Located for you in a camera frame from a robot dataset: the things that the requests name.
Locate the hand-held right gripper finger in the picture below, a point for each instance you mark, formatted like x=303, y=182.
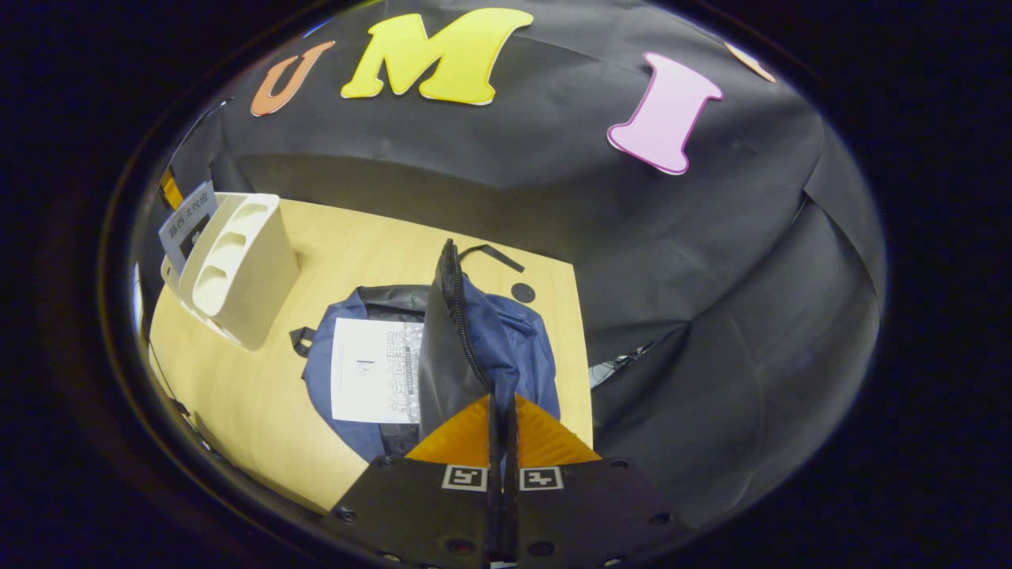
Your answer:
x=511, y=514
x=493, y=514

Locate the blue schoolbag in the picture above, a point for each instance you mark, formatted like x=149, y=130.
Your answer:
x=514, y=348

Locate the white plastic bookshelf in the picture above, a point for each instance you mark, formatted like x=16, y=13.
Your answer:
x=253, y=276

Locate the small black round disc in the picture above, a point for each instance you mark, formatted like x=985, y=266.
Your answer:
x=522, y=292

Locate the white cover book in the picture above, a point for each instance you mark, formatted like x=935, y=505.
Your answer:
x=371, y=371

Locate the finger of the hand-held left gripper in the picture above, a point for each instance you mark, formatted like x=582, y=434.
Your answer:
x=171, y=190

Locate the grey metal frame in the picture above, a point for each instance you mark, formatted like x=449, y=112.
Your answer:
x=621, y=363

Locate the black backdrop cloth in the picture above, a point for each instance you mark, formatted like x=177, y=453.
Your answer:
x=632, y=253

